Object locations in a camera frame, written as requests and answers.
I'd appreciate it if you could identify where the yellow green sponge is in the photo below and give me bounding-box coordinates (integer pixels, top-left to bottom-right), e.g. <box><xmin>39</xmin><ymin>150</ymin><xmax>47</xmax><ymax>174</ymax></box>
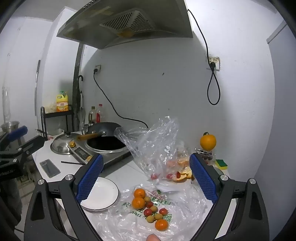
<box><xmin>215</xmin><ymin>159</ymin><xmax>228</xmax><ymax>170</ymax></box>

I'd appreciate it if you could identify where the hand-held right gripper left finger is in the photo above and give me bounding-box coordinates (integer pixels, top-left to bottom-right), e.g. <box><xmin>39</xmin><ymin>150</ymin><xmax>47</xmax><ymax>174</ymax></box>
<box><xmin>24</xmin><ymin>153</ymin><xmax>104</xmax><ymax>241</ymax></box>

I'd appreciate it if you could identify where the large orange with stem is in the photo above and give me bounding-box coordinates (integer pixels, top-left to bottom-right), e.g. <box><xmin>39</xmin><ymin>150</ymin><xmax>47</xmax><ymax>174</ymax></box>
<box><xmin>200</xmin><ymin>132</ymin><xmax>217</xmax><ymax>151</ymax></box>

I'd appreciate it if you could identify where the steel wok lid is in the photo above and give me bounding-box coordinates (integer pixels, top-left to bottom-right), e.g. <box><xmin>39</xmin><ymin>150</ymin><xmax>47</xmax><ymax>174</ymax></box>
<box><xmin>50</xmin><ymin>132</ymin><xmax>74</xmax><ymax>154</ymax></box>

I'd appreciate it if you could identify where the red cap bottle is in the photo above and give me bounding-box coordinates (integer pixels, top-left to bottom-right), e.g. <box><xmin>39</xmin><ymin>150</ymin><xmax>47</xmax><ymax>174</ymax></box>
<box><xmin>96</xmin><ymin>103</ymin><xmax>103</xmax><ymax>124</ymax></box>

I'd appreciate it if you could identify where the steel induction cooker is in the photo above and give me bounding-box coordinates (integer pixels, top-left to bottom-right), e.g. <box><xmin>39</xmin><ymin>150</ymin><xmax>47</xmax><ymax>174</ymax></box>
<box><xmin>69</xmin><ymin>132</ymin><xmax>132</xmax><ymax>171</ymax></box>

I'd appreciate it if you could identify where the black wok with wooden handle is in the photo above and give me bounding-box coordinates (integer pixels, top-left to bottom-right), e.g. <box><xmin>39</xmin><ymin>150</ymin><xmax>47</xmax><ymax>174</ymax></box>
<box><xmin>77</xmin><ymin>122</ymin><xmax>123</xmax><ymax>141</ymax></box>

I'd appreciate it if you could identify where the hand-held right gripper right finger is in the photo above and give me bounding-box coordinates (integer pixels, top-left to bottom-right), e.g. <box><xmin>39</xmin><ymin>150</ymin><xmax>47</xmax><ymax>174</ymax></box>
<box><xmin>189</xmin><ymin>152</ymin><xmax>270</xmax><ymax>241</ymax></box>

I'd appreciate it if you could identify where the black cooker cable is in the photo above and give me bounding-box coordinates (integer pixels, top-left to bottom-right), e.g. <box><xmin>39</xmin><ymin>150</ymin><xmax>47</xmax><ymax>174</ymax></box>
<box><xmin>93</xmin><ymin>68</ymin><xmax>149</xmax><ymax>129</ymax></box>

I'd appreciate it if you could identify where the clear plastic bottle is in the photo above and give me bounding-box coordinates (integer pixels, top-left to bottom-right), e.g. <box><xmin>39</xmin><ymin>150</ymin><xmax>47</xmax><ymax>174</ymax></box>
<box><xmin>2</xmin><ymin>86</ymin><xmax>12</xmax><ymax>121</ymax></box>

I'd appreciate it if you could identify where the orange peel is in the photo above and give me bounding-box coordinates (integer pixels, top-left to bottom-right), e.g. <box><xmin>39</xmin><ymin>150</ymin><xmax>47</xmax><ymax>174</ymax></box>
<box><xmin>172</xmin><ymin>166</ymin><xmax>195</xmax><ymax>183</ymax></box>

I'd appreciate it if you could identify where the steel range hood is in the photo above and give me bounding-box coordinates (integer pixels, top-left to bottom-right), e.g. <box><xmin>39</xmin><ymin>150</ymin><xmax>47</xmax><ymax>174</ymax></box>
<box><xmin>57</xmin><ymin>0</ymin><xmax>193</xmax><ymax>49</ymax></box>

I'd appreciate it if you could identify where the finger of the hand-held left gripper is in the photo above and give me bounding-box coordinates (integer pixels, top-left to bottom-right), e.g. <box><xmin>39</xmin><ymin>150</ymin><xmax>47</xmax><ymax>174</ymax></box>
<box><xmin>10</xmin><ymin>135</ymin><xmax>45</xmax><ymax>173</ymax></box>
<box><xmin>0</xmin><ymin>126</ymin><xmax>28</xmax><ymax>149</ymax></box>

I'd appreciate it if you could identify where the clear box of dark fruit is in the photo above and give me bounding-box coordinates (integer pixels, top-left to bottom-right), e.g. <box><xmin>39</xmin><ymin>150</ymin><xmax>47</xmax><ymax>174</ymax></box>
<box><xmin>194</xmin><ymin>148</ymin><xmax>214</xmax><ymax>163</ymax></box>

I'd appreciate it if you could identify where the dark vertical pipe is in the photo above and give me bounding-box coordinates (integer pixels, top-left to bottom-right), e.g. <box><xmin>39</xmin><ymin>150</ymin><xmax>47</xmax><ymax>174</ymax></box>
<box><xmin>72</xmin><ymin>43</ymin><xmax>84</xmax><ymax>132</ymax></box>

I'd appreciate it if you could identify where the grey smartphone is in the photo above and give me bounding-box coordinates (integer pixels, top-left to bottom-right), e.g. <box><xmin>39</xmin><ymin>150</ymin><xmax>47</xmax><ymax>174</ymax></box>
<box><xmin>39</xmin><ymin>159</ymin><xmax>61</xmax><ymax>178</ymax></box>

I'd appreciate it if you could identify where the black metal rack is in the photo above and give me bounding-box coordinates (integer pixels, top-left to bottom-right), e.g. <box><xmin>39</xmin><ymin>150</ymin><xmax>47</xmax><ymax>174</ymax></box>
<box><xmin>40</xmin><ymin>105</ymin><xmax>75</xmax><ymax>137</ymax></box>

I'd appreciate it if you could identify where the steel bowl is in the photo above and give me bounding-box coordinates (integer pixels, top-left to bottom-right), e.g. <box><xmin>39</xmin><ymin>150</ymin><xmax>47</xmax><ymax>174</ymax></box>
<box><xmin>0</xmin><ymin>121</ymin><xmax>20</xmax><ymax>133</ymax></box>

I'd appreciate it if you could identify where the white plate with dark rim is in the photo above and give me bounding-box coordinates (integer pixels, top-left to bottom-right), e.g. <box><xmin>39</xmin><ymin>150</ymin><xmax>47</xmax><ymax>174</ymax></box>
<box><xmin>80</xmin><ymin>177</ymin><xmax>119</xmax><ymax>211</ymax></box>

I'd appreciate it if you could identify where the clear plastic bag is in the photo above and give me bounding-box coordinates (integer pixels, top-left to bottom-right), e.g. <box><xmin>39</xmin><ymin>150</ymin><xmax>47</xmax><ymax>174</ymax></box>
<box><xmin>114</xmin><ymin>117</ymin><xmax>197</xmax><ymax>193</ymax></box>

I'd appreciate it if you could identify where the green printed plastic bag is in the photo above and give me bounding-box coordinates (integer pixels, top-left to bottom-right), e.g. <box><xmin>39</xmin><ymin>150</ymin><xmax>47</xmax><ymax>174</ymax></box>
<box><xmin>97</xmin><ymin>183</ymin><xmax>208</xmax><ymax>241</ymax></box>

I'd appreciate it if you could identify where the umbrella with black handle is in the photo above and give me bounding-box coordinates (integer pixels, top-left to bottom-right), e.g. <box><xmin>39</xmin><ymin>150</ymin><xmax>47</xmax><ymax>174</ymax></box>
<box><xmin>77</xmin><ymin>75</ymin><xmax>86</xmax><ymax>130</ymax></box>

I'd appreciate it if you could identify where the yellow detergent bottle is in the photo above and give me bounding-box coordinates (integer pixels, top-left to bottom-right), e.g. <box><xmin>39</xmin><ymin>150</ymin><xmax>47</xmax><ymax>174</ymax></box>
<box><xmin>55</xmin><ymin>91</ymin><xmax>70</xmax><ymax>113</ymax></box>

